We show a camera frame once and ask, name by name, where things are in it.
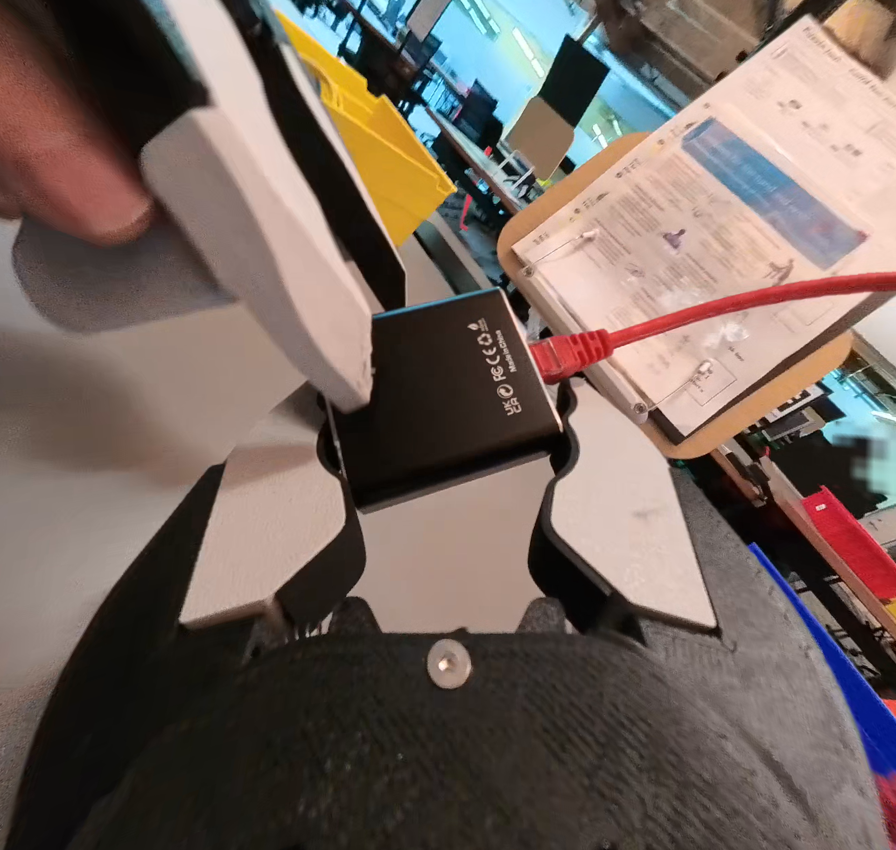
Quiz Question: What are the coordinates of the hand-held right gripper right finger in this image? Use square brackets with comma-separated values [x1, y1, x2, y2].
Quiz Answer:
[527, 377, 721, 637]

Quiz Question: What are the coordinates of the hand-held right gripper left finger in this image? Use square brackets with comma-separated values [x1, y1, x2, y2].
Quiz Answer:
[178, 384, 367, 633]

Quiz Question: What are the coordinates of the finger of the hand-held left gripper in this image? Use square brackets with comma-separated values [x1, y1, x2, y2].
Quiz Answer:
[269, 24, 408, 316]
[140, 0, 374, 414]

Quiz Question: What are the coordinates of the yellow plastic bin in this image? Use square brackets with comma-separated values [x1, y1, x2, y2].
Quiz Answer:
[273, 9, 457, 248]

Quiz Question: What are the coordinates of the black network switch box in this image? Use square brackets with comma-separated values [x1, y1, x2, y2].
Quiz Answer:
[329, 289, 564, 514]

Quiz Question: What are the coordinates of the red ethernet cable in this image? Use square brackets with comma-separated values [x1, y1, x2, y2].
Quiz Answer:
[528, 271, 896, 383]

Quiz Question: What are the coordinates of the person's left hand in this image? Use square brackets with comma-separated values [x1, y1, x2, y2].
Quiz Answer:
[0, 7, 159, 246]

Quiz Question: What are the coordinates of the red plastic bin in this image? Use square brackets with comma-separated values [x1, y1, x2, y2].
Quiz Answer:
[801, 486, 896, 599]

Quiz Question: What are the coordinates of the small background document stand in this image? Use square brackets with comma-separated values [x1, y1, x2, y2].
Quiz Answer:
[504, 35, 611, 181]

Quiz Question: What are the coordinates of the wooden document stand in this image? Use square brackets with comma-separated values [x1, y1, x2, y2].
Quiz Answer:
[496, 14, 896, 460]

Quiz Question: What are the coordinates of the black desk cable channel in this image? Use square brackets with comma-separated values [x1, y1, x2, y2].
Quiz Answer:
[413, 213, 492, 291]

